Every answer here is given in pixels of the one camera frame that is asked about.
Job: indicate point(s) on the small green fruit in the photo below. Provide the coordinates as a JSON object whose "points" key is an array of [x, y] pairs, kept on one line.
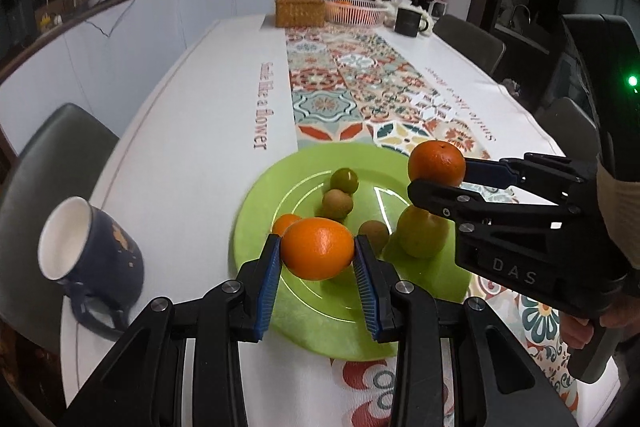
{"points": [[344, 180]]}

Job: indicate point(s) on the brown kiwi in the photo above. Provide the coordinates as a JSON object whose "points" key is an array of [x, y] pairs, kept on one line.
{"points": [[336, 204], [374, 234]]}

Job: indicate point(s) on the green plate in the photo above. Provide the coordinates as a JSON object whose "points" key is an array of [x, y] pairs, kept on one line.
{"points": [[310, 304]]}

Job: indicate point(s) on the white stool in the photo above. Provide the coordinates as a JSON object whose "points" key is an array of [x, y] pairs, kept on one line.
{"points": [[437, 9]]}

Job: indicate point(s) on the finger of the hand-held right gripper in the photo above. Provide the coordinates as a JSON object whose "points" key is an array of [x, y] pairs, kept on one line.
{"points": [[540, 174], [450, 204]]}

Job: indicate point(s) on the person's right forearm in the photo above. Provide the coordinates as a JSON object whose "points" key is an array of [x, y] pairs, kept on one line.
{"points": [[620, 217]]}

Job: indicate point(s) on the yellow-green pear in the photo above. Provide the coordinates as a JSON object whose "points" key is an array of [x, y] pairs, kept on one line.
{"points": [[420, 234]]}

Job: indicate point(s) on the grey dining chair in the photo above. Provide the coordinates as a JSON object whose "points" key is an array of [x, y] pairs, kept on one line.
{"points": [[50, 147], [470, 39], [565, 122]]}

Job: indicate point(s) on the dark blue mug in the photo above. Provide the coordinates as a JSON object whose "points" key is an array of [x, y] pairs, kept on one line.
{"points": [[110, 257]]}

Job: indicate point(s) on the patterned white tablecloth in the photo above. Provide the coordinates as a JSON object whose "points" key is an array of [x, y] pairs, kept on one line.
{"points": [[200, 157]]}

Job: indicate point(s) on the wicker basket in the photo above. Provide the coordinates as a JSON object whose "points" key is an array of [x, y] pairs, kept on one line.
{"points": [[300, 9]]}

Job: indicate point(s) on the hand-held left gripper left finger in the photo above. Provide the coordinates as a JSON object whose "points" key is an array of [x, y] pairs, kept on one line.
{"points": [[267, 292]]}

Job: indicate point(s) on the person's right hand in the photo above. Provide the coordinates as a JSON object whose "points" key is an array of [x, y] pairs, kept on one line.
{"points": [[575, 332]]}

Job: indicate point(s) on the black mug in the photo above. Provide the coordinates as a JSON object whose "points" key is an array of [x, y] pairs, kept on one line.
{"points": [[407, 22]]}

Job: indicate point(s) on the white lower cabinets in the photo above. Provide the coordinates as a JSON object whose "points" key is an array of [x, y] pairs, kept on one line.
{"points": [[200, 2]]}

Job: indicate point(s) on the orange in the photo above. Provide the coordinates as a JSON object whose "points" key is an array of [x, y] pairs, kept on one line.
{"points": [[317, 252], [435, 162], [285, 224]]}

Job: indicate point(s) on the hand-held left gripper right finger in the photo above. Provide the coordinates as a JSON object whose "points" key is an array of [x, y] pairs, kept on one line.
{"points": [[369, 292]]}

